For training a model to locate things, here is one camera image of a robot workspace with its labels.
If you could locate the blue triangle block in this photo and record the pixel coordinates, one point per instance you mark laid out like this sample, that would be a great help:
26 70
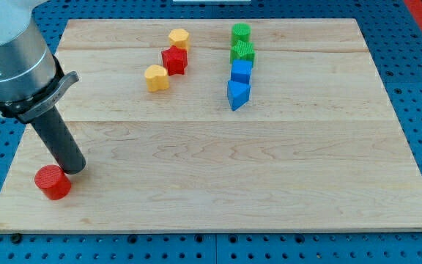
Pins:
237 93

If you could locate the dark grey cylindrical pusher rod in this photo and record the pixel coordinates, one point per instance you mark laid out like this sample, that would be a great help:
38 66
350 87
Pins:
56 136

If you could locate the green cylinder block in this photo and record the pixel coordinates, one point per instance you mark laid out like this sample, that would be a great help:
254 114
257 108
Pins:
240 32

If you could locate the red cylinder block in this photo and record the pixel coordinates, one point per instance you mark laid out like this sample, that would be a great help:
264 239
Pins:
53 182

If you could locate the blue cube block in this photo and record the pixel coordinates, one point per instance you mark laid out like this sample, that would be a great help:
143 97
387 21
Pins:
241 71

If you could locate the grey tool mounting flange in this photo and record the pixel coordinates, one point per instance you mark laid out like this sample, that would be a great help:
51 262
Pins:
35 105

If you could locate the yellow hexagon block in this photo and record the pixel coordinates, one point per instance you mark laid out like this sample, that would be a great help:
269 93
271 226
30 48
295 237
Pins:
179 38

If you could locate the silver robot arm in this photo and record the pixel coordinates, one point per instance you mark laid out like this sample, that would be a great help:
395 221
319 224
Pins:
32 81

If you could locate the red star block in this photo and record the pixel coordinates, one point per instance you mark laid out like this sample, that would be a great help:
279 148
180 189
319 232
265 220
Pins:
175 60

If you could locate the green star block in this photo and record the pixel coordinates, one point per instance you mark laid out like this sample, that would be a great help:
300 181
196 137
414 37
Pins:
242 51

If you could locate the yellow heart block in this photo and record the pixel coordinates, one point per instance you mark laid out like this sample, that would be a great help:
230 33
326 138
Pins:
157 78

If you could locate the light wooden board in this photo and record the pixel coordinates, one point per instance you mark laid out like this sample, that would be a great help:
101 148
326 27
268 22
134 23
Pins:
317 148

